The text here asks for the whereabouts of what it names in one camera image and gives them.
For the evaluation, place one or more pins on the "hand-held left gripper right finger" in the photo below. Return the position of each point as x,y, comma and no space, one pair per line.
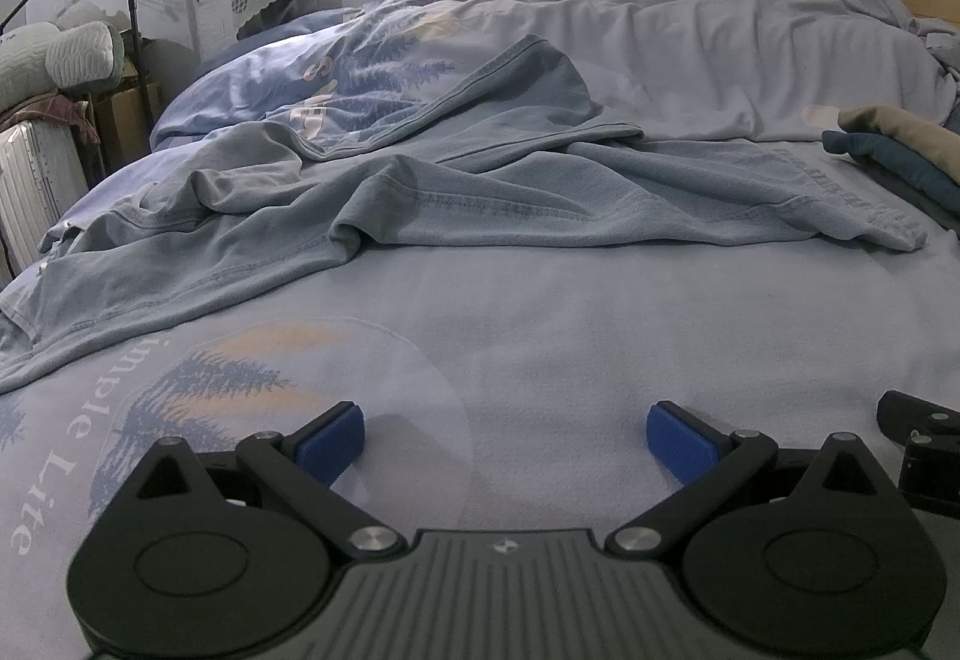
679,441

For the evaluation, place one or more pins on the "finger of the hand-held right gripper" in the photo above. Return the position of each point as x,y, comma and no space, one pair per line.
911,409

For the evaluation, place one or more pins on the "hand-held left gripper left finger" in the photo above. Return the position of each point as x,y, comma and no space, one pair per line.
330,441

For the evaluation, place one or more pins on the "light blue twill garment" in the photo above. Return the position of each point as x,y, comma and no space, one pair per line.
525,210

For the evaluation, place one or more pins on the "beige folded cloth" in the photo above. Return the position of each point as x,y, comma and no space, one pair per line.
907,135

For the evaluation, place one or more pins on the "cardboard box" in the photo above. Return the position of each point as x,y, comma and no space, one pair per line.
124,116

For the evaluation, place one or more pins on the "white ribbed suitcase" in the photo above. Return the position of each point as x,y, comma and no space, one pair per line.
34,187

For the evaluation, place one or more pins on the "blue printed quilt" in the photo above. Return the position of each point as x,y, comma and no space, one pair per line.
712,52

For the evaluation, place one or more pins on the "wooden headboard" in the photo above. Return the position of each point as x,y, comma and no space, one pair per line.
926,4

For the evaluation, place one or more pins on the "pink plaid cloth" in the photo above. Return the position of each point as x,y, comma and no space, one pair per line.
60,109

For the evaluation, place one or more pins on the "white quilted pillow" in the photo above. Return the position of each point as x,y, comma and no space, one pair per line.
82,52
22,64

